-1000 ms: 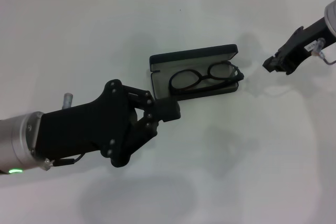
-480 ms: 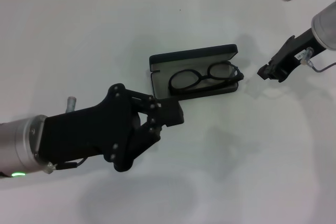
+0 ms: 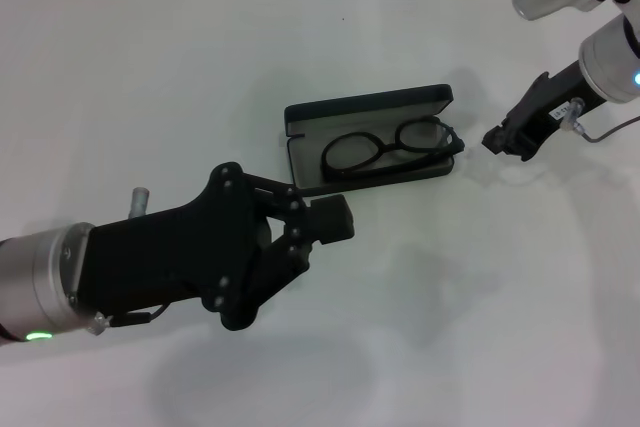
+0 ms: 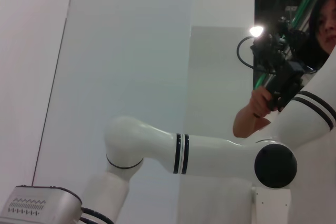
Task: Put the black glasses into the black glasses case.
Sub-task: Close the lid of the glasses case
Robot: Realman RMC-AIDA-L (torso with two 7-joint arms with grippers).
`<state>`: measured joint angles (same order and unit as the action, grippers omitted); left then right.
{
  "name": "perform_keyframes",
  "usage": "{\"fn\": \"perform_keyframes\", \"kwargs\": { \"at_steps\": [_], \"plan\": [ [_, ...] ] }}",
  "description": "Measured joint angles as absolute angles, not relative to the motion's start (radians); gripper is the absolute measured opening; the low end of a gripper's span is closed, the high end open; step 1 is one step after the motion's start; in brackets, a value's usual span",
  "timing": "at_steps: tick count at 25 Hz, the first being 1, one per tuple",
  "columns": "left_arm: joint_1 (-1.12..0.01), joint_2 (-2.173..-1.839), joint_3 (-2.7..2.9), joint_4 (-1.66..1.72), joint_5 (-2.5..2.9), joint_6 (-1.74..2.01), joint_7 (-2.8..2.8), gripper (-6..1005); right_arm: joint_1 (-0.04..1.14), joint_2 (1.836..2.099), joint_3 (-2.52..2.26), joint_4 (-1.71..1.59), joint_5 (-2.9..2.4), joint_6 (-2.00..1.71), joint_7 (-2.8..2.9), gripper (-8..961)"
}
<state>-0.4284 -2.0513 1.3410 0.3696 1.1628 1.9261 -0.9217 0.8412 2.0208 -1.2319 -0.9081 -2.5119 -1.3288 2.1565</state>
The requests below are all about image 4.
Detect person hand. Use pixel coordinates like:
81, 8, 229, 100
248, 86, 285, 119

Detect black handheld camera rig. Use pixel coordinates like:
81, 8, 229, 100
249, 16, 308, 112

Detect person bare forearm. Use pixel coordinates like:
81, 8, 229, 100
233, 103, 271, 138

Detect person head dark hair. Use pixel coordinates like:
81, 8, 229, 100
306, 0, 336, 69

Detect black looped rig cable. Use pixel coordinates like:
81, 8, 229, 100
236, 36, 265, 71

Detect white robot torso bracket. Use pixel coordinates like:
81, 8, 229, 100
251, 186, 292, 224

